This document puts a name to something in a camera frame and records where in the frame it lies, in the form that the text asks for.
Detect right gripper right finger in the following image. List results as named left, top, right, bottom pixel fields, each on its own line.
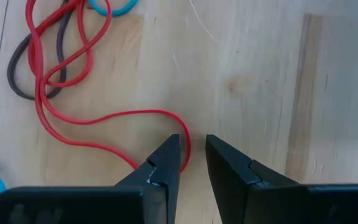
left=205, top=134, right=358, bottom=224

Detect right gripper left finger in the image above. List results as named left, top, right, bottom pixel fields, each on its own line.
left=0, top=133, right=181, bottom=224

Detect red rubber band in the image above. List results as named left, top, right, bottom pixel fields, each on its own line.
left=25, top=0, right=192, bottom=174

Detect dark brown rubber band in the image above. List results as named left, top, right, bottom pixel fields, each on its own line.
left=7, top=0, right=74, bottom=101

